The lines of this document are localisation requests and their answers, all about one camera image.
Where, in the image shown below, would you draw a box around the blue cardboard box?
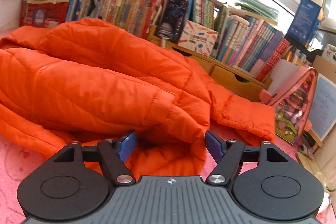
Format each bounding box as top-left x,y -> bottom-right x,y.
287,0 -> 322,46

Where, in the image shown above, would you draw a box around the row of books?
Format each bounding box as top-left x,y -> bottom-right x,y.
66,0 -> 164,39
165,0 -> 313,83

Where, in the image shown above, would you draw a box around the right row of books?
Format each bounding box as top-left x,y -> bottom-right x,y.
165,0 -> 313,83

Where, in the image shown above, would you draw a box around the orange puffer jacket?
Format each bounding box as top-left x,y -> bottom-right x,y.
1,18 -> 275,177

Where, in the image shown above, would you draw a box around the black smartphone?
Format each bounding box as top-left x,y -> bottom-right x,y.
157,0 -> 189,44

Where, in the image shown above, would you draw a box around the wooden drawer organizer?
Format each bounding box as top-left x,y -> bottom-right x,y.
146,25 -> 273,102

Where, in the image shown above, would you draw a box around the left row of books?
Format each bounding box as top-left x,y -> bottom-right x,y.
66,0 -> 164,39

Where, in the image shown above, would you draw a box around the red plastic crate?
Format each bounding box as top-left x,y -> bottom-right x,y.
19,0 -> 69,28

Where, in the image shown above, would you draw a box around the pink bunny print mat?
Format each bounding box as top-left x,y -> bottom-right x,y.
1,136 -> 335,223

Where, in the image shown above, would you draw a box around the pink toy house bag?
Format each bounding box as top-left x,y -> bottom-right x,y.
260,65 -> 318,145

